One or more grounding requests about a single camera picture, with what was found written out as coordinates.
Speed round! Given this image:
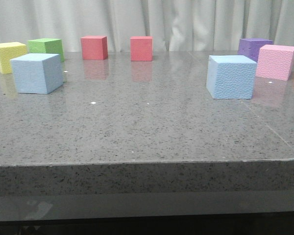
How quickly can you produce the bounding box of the red foam block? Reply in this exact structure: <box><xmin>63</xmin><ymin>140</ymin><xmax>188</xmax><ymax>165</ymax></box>
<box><xmin>80</xmin><ymin>35</ymin><xmax>108</xmax><ymax>60</ymax></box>
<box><xmin>130</xmin><ymin>36</ymin><xmax>153</xmax><ymax>61</ymax></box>

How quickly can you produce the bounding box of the pink foam block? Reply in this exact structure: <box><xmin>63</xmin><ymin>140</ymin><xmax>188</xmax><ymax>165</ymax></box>
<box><xmin>256</xmin><ymin>45</ymin><xmax>294</xmax><ymax>81</ymax></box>

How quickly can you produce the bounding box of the white pleated curtain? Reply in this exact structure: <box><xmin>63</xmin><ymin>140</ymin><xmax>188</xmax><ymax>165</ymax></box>
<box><xmin>0</xmin><ymin>0</ymin><xmax>294</xmax><ymax>52</ymax></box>

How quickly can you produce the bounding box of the green foam block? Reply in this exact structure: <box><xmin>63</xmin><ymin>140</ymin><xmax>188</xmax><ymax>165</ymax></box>
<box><xmin>27</xmin><ymin>38</ymin><xmax>65</xmax><ymax>62</ymax></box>

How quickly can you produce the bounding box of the right red foam block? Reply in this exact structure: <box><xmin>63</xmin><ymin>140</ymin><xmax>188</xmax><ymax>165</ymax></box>
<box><xmin>130</xmin><ymin>36</ymin><xmax>153</xmax><ymax>61</ymax></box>

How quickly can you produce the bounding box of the yellow foam block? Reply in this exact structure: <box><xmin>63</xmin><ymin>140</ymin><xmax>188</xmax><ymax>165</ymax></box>
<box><xmin>0</xmin><ymin>42</ymin><xmax>27</xmax><ymax>74</ymax></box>

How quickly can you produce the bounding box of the left red foam block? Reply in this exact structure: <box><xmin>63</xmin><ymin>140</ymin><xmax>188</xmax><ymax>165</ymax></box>
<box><xmin>80</xmin><ymin>35</ymin><xmax>108</xmax><ymax>60</ymax></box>

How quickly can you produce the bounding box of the blue foam block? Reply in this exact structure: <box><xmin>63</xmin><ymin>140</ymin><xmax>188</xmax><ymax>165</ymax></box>
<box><xmin>206</xmin><ymin>55</ymin><xmax>257</xmax><ymax>99</ymax></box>
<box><xmin>10</xmin><ymin>53</ymin><xmax>63</xmax><ymax>94</ymax></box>

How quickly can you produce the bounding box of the purple foam block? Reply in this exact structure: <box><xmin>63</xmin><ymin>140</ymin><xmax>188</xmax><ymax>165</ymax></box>
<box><xmin>238</xmin><ymin>38</ymin><xmax>273</xmax><ymax>62</ymax></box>

